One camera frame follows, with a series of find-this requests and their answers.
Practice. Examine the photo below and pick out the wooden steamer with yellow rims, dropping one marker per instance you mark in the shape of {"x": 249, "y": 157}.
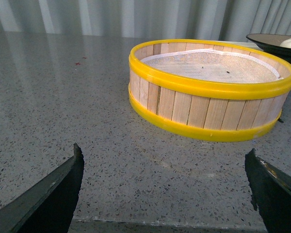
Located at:
{"x": 205, "y": 109}

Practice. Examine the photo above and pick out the white plastic tray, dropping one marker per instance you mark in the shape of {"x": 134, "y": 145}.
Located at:
{"x": 273, "y": 48}

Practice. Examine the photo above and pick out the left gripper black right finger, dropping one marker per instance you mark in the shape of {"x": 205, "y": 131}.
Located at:
{"x": 271, "y": 193}

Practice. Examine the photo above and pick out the white mesh steamer liner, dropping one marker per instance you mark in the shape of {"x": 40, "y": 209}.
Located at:
{"x": 215, "y": 66}

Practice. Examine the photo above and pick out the grey pleated curtain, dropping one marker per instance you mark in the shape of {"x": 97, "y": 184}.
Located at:
{"x": 227, "y": 20}

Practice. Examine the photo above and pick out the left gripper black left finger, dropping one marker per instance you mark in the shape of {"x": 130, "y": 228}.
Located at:
{"x": 48, "y": 206}

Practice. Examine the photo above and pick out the beige plate with black rim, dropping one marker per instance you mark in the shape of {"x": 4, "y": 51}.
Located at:
{"x": 268, "y": 37}

